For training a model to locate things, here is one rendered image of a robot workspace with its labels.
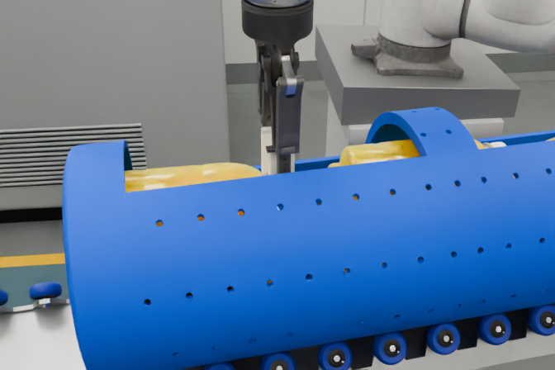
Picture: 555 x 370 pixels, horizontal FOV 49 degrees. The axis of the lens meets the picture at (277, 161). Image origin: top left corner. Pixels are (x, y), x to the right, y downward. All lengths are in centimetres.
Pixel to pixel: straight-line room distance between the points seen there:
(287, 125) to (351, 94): 56
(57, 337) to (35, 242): 173
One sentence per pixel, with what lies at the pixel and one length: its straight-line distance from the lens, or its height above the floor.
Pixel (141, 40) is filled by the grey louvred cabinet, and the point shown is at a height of 80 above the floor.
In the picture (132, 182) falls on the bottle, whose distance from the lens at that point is 70.
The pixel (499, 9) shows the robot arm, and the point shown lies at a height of 124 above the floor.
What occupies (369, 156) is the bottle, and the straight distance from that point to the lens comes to 75.
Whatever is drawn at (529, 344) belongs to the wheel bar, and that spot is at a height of 93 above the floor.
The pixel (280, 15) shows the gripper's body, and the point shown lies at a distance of 61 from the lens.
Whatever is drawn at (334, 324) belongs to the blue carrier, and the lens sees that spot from 71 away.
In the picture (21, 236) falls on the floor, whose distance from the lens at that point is 270.
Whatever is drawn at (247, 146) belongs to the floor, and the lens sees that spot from 308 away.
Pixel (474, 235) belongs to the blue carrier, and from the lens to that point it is 72.
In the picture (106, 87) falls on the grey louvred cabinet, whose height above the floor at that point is 62.
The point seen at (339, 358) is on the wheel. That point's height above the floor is 97.
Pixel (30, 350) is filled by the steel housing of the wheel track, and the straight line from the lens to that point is 93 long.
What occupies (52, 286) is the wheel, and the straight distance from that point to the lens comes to 94.
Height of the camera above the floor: 159
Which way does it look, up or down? 33 degrees down
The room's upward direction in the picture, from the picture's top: straight up
